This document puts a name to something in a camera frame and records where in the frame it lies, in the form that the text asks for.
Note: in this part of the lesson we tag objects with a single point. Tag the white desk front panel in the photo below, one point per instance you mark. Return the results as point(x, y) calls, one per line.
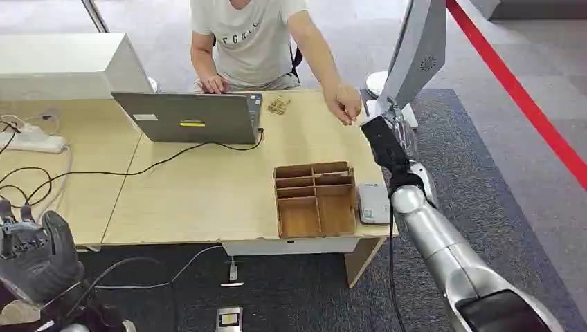
point(289, 246)

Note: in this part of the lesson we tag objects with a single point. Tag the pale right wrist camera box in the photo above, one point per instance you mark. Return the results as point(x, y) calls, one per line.
point(424, 181)

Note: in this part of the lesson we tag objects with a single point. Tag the silver display on stand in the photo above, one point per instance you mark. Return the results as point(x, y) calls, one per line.
point(415, 50)

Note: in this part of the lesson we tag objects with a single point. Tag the person's right hand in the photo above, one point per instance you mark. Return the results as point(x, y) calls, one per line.
point(214, 85)

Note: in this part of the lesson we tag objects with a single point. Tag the person's hand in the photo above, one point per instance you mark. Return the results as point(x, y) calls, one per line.
point(214, 85)
point(344, 103)

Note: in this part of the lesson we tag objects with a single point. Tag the grey metal pole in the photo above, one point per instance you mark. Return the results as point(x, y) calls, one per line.
point(95, 16)

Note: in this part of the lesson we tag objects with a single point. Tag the small pile of wooden pieces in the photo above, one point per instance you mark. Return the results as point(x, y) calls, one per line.
point(278, 105)

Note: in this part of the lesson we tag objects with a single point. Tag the wooden compartment box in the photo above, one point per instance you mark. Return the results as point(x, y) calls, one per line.
point(315, 201)

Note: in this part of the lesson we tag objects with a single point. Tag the white plug adapter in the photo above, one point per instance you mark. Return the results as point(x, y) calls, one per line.
point(233, 272)

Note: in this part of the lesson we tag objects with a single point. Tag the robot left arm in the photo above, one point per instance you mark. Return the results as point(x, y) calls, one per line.
point(94, 316)

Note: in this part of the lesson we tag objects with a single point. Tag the white power strip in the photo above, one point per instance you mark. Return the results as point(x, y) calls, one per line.
point(32, 139)

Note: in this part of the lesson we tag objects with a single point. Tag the dark robot right hand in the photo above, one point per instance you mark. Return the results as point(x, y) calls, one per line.
point(385, 146)

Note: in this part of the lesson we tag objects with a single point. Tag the grey laptop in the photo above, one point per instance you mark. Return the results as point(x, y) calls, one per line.
point(192, 119)

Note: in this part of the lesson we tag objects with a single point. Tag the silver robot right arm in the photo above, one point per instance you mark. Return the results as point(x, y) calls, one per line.
point(440, 247)

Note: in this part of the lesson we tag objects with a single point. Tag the red barrier belt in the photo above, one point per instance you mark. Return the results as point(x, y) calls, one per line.
point(518, 94)

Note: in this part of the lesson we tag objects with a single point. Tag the person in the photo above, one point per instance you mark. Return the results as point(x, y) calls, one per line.
point(252, 46)

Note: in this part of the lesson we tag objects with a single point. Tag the large white box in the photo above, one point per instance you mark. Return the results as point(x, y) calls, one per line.
point(69, 66)

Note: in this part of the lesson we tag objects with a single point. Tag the flat grey card reader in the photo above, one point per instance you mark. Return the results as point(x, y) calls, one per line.
point(374, 204)

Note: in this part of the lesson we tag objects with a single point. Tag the person's left hand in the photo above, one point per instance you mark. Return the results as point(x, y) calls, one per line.
point(344, 103)

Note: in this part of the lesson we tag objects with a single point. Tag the white round stand base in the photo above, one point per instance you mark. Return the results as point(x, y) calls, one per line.
point(378, 85)

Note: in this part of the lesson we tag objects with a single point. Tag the wooden desk leg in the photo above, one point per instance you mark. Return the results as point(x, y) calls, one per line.
point(362, 263)

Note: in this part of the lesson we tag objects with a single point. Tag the steel floor socket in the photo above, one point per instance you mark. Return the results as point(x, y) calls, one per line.
point(229, 319)

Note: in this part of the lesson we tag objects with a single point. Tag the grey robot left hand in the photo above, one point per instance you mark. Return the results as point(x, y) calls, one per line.
point(46, 266)

